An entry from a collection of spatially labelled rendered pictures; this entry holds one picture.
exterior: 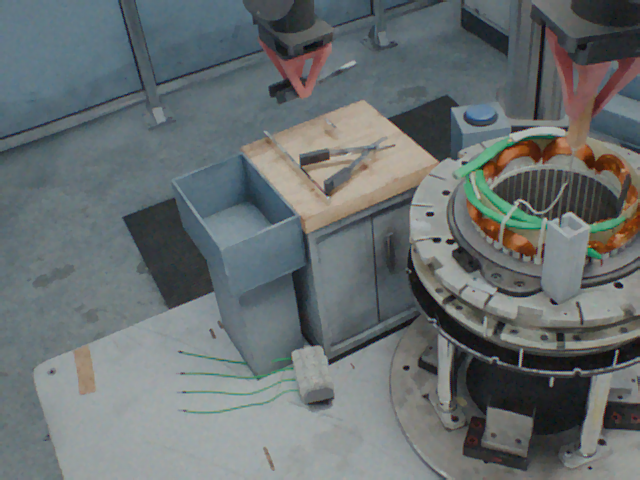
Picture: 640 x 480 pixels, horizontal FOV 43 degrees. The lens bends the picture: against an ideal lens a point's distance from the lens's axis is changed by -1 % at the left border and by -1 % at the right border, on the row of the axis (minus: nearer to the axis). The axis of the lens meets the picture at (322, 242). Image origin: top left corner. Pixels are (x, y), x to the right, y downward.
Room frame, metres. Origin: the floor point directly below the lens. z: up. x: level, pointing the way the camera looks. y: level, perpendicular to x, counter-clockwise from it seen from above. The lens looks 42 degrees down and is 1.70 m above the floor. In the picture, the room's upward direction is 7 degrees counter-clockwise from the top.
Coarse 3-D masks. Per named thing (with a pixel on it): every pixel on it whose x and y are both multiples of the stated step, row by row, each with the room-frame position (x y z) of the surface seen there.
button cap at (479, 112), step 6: (468, 108) 0.99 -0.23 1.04; (474, 108) 0.99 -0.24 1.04; (480, 108) 0.99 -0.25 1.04; (486, 108) 0.98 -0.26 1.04; (492, 108) 0.98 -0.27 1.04; (468, 114) 0.98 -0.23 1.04; (474, 114) 0.97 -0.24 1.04; (480, 114) 0.97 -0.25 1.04; (486, 114) 0.97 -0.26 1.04; (492, 114) 0.97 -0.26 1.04; (474, 120) 0.97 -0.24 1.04; (480, 120) 0.96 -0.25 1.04; (486, 120) 0.96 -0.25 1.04
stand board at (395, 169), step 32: (320, 128) 0.96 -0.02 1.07; (352, 128) 0.95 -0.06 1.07; (384, 128) 0.94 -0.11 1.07; (256, 160) 0.90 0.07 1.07; (352, 160) 0.87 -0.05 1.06; (384, 160) 0.86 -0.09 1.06; (416, 160) 0.86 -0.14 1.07; (288, 192) 0.82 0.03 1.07; (352, 192) 0.81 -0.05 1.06; (384, 192) 0.81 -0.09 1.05; (320, 224) 0.77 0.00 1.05
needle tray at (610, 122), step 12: (612, 72) 1.02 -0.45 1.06; (600, 84) 1.00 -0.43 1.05; (636, 84) 0.99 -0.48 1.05; (624, 96) 1.00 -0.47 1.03; (636, 96) 0.99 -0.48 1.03; (612, 108) 0.97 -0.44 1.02; (624, 108) 0.97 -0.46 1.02; (636, 108) 0.97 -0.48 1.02; (600, 120) 0.92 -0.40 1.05; (612, 120) 0.91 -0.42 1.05; (624, 120) 0.89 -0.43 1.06; (636, 120) 0.88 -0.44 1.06; (600, 132) 0.92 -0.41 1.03; (612, 132) 0.90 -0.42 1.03; (624, 132) 0.89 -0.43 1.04; (636, 132) 0.88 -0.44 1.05; (624, 144) 0.90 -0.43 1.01; (636, 144) 0.88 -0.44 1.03
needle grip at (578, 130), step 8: (592, 96) 0.57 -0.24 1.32; (592, 104) 0.57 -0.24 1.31; (584, 112) 0.57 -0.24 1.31; (584, 120) 0.57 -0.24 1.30; (568, 128) 0.58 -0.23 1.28; (576, 128) 0.57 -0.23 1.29; (584, 128) 0.57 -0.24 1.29; (568, 136) 0.58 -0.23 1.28; (576, 136) 0.57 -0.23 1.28; (584, 136) 0.57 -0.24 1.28; (568, 144) 0.58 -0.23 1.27; (576, 144) 0.57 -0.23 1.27; (584, 144) 0.57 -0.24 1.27
